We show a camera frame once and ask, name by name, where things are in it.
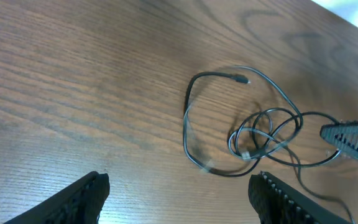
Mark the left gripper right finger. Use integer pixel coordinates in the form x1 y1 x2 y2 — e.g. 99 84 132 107
248 172 349 224

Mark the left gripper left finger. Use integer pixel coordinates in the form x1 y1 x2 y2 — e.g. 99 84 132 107
8 171 110 224

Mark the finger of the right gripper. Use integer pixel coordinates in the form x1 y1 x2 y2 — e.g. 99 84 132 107
320 121 358 160

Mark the black usb cable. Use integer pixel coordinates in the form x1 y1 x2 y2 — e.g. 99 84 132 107
182 65 357 224

